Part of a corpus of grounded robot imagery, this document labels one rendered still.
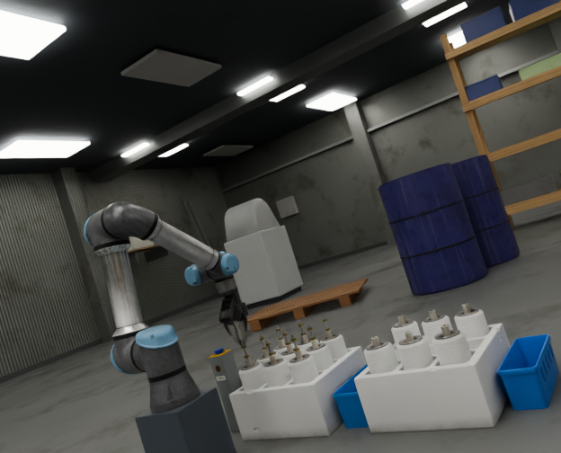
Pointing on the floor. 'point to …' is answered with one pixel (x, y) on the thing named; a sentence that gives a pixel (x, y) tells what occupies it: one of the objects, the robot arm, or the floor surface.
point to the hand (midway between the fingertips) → (241, 341)
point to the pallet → (345, 293)
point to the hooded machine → (261, 254)
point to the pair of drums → (449, 225)
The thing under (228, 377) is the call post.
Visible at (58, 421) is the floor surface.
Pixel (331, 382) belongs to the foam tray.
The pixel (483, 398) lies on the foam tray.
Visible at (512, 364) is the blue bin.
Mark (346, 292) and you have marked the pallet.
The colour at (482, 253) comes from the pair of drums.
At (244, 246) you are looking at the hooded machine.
